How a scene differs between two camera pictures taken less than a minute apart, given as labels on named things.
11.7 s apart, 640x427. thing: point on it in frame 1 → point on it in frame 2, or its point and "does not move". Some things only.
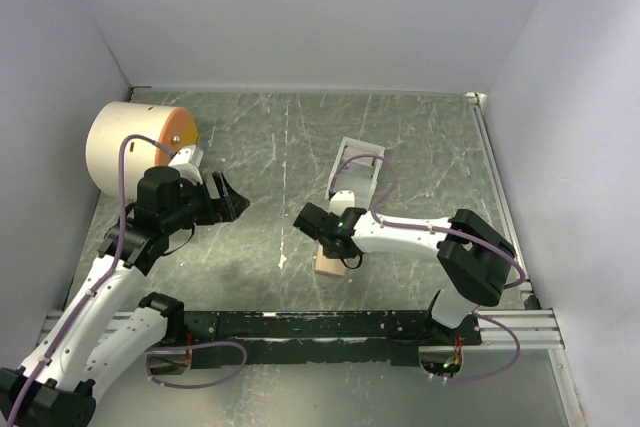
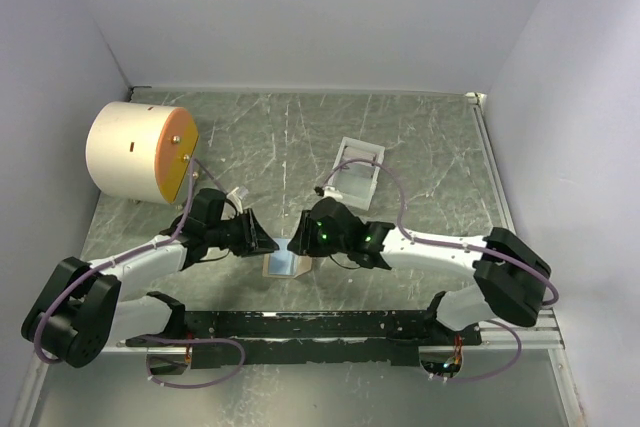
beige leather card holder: [328, 265] → [285, 264]
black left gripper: [216, 209] → [255, 239]
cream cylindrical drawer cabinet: [169, 126] does not move
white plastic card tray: [356, 169] does not move
